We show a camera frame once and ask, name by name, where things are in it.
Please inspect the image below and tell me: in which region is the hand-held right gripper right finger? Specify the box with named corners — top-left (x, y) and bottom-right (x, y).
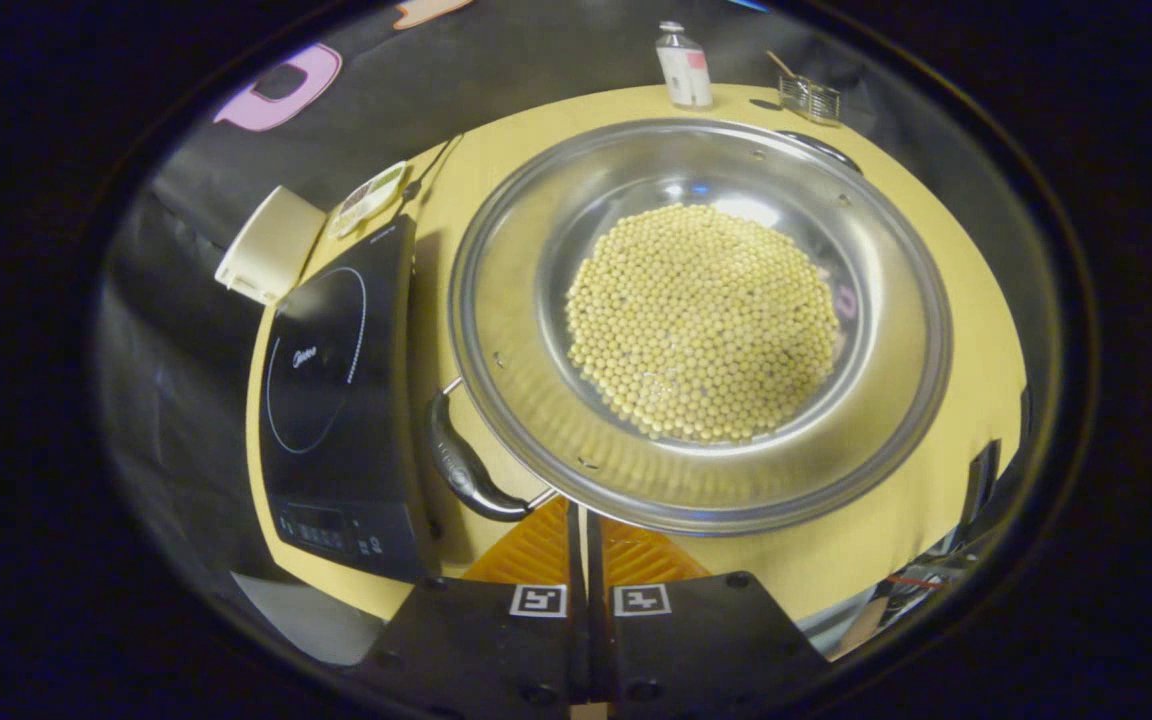
top-left (586, 510), bottom-right (832, 706)

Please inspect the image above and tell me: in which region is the white divided grain dish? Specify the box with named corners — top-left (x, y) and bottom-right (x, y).
top-left (328, 160), bottom-right (409, 239)

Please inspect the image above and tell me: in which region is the pile of yellow soybeans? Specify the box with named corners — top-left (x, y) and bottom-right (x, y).
top-left (566, 205), bottom-right (842, 444)

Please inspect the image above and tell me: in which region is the silver pot with black handles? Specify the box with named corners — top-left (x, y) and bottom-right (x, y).
top-left (426, 118), bottom-right (954, 536)

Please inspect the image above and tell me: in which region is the black induction cooktop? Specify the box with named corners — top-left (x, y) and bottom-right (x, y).
top-left (258, 215), bottom-right (442, 583)

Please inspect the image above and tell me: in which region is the small bottle with pink label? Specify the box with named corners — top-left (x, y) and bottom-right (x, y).
top-left (656, 22), bottom-right (713, 109)

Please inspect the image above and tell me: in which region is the white toaster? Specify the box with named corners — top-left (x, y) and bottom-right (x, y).
top-left (214, 186), bottom-right (327, 305)

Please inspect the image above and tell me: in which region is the black power cable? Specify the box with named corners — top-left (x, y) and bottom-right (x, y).
top-left (404, 135), bottom-right (464, 201)

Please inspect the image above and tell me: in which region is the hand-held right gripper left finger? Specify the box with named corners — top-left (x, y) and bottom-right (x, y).
top-left (366, 497), bottom-right (589, 706)

